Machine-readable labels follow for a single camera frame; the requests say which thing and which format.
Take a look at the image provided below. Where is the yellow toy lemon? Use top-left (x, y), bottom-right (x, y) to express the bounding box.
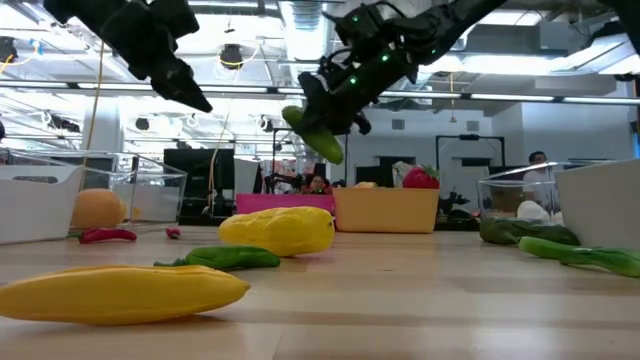
top-left (119, 199), bottom-right (142, 224)

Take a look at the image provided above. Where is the overhead light bar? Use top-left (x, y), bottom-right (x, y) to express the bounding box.
top-left (0, 79), bottom-right (640, 107)

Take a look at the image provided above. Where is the person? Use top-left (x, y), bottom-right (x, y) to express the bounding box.
top-left (522, 150), bottom-right (559, 211)
top-left (302, 173), bottom-right (331, 196)

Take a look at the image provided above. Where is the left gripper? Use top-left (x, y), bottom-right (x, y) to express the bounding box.
top-left (42, 0), bottom-right (214, 113)

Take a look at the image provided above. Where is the black cabinet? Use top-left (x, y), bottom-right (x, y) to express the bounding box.
top-left (163, 148), bottom-right (236, 226)

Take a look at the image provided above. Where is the silver spiral ventilation duct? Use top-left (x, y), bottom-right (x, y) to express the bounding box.
top-left (287, 0), bottom-right (329, 161)

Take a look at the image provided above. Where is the yellow squash toy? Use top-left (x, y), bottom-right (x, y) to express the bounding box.
top-left (0, 264), bottom-right (251, 327)
top-left (218, 206), bottom-right (336, 258)

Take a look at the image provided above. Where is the green toy bok choy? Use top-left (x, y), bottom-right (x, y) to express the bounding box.
top-left (518, 235), bottom-right (640, 279)

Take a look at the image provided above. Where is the yellow hanging cable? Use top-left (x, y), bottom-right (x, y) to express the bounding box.
top-left (207, 97), bottom-right (236, 215)
top-left (79, 39), bottom-right (110, 191)

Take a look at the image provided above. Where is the green toy chili pepper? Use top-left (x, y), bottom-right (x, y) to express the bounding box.
top-left (153, 244), bottom-right (281, 273)

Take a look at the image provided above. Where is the red toy chili pepper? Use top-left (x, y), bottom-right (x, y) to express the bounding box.
top-left (67, 227), bottom-right (138, 245)

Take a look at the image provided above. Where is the light green toy cucumber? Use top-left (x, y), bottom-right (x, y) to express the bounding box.
top-left (280, 104), bottom-right (346, 166)

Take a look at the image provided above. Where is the yellow plastic basket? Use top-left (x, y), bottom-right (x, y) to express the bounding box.
top-left (332, 187), bottom-right (441, 235)

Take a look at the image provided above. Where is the pink plastic basket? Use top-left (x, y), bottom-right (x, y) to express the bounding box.
top-left (235, 193), bottom-right (335, 216)

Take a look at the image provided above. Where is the black background equipment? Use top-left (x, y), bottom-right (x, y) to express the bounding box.
top-left (439, 191), bottom-right (474, 221)

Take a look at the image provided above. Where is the white bag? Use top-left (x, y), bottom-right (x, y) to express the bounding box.
top-left (392, 160), bottom-right (411, 189)

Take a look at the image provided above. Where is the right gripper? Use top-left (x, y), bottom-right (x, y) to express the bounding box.
top-left (298, 47), bottom-right (419, 135)

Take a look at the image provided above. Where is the dark green toy cucumber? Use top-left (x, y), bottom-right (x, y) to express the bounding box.
top-left (478, 216), bottom-right (582, 247)

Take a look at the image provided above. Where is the clear plastic bin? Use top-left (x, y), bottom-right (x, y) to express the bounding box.
top-left (0, 147), bottom-right (189, 226)
top-left (475, 160), bottom-right (621, 232)

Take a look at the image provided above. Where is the white floral curtain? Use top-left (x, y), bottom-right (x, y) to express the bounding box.
top-left (259, 158), bottom-right (326, 195)

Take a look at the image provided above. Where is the black monitor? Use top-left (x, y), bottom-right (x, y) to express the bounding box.
top-left (355, 155), bottom-right (396, 189)

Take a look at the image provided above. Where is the black overhead camera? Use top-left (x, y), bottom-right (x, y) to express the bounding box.
top-left (219, 43), bottom-right (245, 70)

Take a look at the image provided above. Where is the white plastic bin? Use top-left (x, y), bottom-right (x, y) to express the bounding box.
top-left (0, 163), bottom-right (84, 246)
top-left (553, 159), bottom-right (640, 250)

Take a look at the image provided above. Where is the orange toy fruit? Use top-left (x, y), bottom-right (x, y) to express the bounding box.
top-left (69, 188), bottom-right (127, 231)

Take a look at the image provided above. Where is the black frame stand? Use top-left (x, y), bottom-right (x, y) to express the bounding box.
top-left (434, 133), bottom-right (507, 189)

